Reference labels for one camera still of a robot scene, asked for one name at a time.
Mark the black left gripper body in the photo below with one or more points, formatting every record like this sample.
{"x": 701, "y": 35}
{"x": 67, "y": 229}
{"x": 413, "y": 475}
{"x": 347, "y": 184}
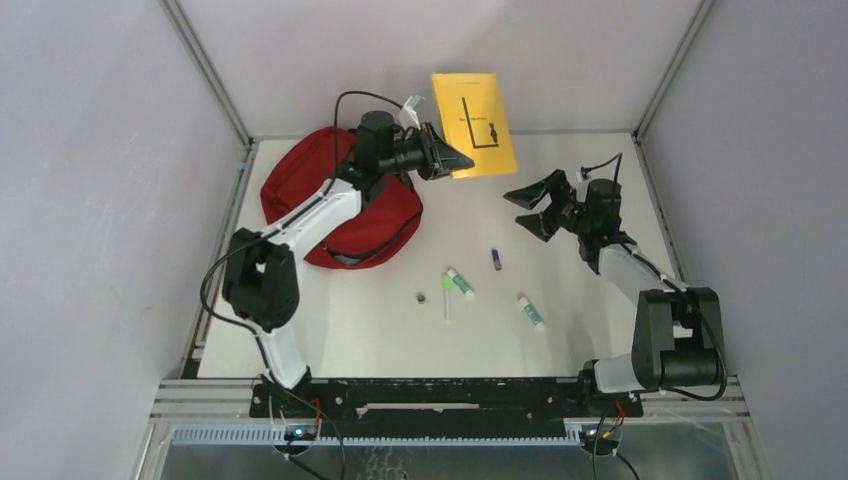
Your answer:
{"x": 404, "y": 157}

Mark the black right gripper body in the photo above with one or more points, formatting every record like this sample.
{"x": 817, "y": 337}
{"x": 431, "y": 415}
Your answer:
{"x": 574, "y": 219}

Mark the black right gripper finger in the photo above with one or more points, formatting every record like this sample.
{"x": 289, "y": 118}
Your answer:
{"x": 539, "y": 225}
{"x": 530, "y": 196}

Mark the yellow notebook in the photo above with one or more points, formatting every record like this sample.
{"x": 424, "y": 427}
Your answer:
{"x": 474, "y": 122}

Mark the red student backpack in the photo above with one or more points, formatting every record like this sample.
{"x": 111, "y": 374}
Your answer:
{"x": 371, "y": 238}

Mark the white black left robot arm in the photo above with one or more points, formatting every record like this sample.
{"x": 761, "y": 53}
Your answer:
{"x": 338, "y": 199}

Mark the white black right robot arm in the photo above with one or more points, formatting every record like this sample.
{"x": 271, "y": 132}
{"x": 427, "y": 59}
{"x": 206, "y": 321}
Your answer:
{"x": 677, "y": 342}

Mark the purple capped small tube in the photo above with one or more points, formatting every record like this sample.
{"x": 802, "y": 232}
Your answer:
{"x": 496, "y": 260}

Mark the green white glue stick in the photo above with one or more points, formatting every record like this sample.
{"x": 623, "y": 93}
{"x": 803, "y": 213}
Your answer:
{"x": 531, "y": 312}
{"x": 460, "y": 282}

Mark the green capped white pen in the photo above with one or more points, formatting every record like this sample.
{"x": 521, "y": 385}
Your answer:
{"x": 446, "y": 288}

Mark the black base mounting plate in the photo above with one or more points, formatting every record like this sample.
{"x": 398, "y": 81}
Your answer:
{"x": 547, "y": 397}

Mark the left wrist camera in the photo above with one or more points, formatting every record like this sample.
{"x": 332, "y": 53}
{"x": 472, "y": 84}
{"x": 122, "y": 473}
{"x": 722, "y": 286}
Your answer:
{"x": 408, "y": 116}

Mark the aluminium frame rail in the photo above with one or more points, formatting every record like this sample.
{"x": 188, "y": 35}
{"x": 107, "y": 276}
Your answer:
{"x": 189, "y": 37}

